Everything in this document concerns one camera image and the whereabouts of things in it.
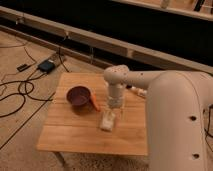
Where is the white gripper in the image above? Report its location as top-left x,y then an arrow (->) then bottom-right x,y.
105,96 -> 124,120

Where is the white sponge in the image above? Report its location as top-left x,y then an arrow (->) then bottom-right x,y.
100,110 -> 116,131

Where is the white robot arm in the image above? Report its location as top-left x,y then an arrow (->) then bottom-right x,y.
104,65 -> 213,171

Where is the orange carrot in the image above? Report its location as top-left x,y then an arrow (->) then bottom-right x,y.
91,93 -> 101,112

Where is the dark purple bowl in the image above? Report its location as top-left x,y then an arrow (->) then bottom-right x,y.
66,86 -> 91,107

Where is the wooden table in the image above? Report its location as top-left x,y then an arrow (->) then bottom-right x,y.
37,73 -> 147,155

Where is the black power adapter box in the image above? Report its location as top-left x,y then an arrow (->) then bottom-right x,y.
37,60 -> 55,73

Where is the small black device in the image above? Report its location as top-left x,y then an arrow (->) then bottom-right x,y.
17,64 -> 31,72

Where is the black floor cable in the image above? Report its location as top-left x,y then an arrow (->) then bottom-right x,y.
0,46 -> 56,119

